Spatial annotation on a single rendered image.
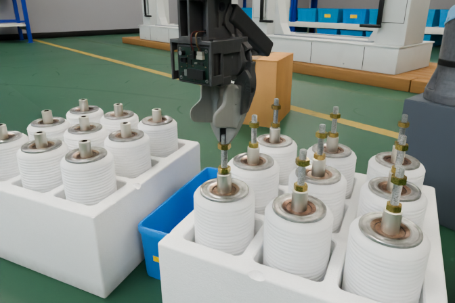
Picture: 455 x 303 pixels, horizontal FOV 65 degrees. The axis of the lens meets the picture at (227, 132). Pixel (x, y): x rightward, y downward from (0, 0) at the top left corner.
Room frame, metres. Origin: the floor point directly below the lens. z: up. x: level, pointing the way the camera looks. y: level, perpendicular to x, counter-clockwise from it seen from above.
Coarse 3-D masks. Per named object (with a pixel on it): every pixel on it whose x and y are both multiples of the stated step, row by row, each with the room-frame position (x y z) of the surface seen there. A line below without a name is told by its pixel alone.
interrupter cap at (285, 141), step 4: (260, 136) 0.72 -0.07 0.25; (264, 136) 0.73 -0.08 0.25; (268, 136) 0.73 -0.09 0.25; (280, 136) 0.72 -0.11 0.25; (284, 136) 0.73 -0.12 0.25; (260, 140) 0.70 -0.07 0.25; (264, 140) 0.70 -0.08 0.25; (268, 140) 0.71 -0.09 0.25; (280, 140) 0.71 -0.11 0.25; (284, 140) 0.70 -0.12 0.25; (288, 140) 0.70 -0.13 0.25; (260, 144) 0.68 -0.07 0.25; (264, 144) 0.68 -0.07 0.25; (268, 144) 0.68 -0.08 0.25; (272, 144) 0.68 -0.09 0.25; (276, 144) 0.68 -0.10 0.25; (280, 144) 0.68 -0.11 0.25; (284, 144) 0.68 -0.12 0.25; (288, 144) 0.68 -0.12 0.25
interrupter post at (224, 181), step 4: (220, 176) 0.48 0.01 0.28; (224, 176) 0.48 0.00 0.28; (228, 176) 0.48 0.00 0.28; (220, 180) 0.48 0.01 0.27; (224, 180) 0.48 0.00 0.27; (228, 180) 0.48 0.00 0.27; (220, 184) 0.48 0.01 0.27; (224, 184) 0.48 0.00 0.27; (228, 184) 0.48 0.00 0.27; (220, 188) 0.48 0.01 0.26; (224, 188) 0.48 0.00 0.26; (228, 188) 0.48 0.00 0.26; (220, 192) 0.48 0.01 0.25; (224, 192) 0.48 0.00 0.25; (228, 192) 0.48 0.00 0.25
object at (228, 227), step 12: (252, 192) 0.49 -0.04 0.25; (204, 204) 0.46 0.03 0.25; (216, 204) 0.45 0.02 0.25; (228, 204) 0.45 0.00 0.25; (240, 204) 0.45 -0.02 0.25; (252, 204) 0.47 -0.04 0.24; (204, 216) 0.45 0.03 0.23; (216, 216) 0.45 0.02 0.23; (228, 216) 0.45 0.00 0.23; (240, 216) 0.45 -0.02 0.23; (252, 216) 0.47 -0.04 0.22; (204, 228) 0.45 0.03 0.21; (216, 228) 0.45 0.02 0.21; (228, 228) 0.44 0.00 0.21; (240, 228) 0.45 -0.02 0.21; (252, 228) 0.47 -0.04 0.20; (204, 240) 0.45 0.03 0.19; (216, 240) 0.45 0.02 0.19; (228, 240) 0.45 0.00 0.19; (240, 240) 0.45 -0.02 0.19; (228, 252) 0.44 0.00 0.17; (240, 252) 0.45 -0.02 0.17
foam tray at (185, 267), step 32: (352, 192) 0.61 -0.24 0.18; (192, 224) 0.50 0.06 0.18; (256, 224) 0.52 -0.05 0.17; (160, 256) 0.45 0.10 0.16; (192, 256) 0.43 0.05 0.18; (224, 256) 0.42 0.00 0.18; (256, 256) 0.43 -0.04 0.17; (192, 288) 0.43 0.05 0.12; (224, 288) 0.41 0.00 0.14; (256, 288) 0.38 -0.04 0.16; (288, 288) 0.37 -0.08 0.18; (320, 288) 0.36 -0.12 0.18
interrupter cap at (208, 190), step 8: (208, 184) 0.51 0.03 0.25; (216, 184) 0.51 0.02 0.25; (232, 184) 0.51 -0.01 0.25; (240, 184) 0.51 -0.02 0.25; (200, 192) 0.48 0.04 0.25; (208, 192) 0.48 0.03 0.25; (216, 192) 0.48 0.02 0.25; (232, 192) 0.48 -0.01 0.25; (240, 192) 0.48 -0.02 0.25; (216, 200) 0.46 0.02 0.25; (224, 200) 0.45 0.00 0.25; (232, 200) 0.46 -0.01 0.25
